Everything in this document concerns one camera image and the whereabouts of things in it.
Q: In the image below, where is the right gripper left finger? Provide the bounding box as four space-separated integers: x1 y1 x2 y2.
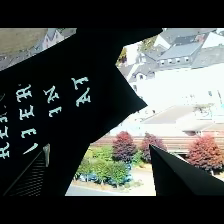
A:
3 143 51 197

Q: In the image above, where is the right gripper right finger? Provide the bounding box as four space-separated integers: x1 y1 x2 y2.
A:
148 144 224 197

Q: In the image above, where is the black garment with white print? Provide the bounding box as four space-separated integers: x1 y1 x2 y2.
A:
0 27 164 197

